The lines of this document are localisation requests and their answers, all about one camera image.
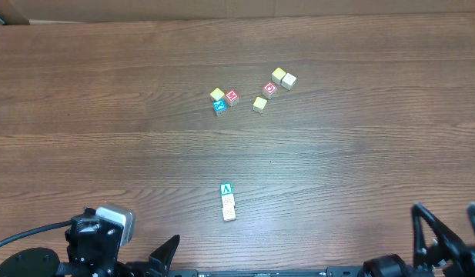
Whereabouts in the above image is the blue letter X block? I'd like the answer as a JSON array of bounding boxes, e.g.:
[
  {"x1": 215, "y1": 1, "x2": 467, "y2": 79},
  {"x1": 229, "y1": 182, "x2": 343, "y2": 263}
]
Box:
[{"x1": 213, "y1": 99, "x2": 227, "y2": 116}]

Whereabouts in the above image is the green letter V block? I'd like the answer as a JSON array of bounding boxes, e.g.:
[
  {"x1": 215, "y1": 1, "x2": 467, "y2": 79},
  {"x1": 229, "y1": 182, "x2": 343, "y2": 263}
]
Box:
[{"x1": 220, "y1": 183, "x2": 233, "y2": 196}]

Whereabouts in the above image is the yellow block left cluster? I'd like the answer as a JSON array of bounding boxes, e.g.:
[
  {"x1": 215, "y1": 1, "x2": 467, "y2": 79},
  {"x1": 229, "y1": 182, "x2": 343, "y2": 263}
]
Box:
[{"x1": 209, "y1": 88, "x2": 225, "y2": 102}]

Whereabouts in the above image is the green edged white block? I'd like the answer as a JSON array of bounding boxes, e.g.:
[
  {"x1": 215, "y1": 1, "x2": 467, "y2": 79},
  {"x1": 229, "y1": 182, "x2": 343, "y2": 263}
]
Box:
[{"x1": 222, "y1": 205, "x2": 236, "y2": 222}]

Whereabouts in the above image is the white letter E block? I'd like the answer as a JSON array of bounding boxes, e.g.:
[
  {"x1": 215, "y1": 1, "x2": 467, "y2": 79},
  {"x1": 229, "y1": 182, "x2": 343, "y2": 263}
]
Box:
[{"x1": 221, "y1": 194, "x2": 236, "y2": 207}]

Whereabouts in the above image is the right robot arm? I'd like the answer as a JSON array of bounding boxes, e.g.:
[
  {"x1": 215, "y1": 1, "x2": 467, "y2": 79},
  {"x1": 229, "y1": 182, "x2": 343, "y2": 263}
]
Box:
[{"x1": 358, "y1": 203, "x2": 475, "y2": 277}]

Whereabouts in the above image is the red letter M block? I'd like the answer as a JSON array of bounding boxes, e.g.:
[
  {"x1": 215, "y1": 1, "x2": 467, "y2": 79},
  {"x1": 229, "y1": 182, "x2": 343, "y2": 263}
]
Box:
[{"x1": 225, "y1": 89, "x2": 240, "y2": 107}]

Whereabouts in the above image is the yellow block far right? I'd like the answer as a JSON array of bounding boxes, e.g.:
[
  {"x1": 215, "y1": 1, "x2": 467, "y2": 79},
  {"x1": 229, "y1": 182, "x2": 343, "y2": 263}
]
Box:
[{"x1": 271, "y1": 67, "x2": 286, "y2": 85}]

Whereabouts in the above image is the white block far right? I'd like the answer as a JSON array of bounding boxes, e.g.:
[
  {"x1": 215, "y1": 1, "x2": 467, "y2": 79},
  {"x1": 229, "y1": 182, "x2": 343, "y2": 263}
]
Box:
[{"x1": 281, "y1": 73, "x2": 296, "y2": 91}]

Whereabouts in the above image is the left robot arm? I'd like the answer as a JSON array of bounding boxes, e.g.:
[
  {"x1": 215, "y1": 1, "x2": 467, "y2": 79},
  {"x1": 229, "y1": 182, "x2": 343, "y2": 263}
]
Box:
[{"x1": 0, "y1": 205, "x2": 180, "y2": 277}]

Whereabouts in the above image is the red letter C block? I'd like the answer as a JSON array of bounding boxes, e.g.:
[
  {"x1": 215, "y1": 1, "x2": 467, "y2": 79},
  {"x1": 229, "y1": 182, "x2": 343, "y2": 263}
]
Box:
[{"x1": 263, "y1": 82, "x2": 277, "y2": 99}]

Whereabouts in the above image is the yellow block middle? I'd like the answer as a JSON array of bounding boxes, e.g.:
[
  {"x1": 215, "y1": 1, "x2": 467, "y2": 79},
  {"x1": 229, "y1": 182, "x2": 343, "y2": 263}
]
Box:
[{"x1": 253, "y1": 96, "x2": 268, "y2": 113}]

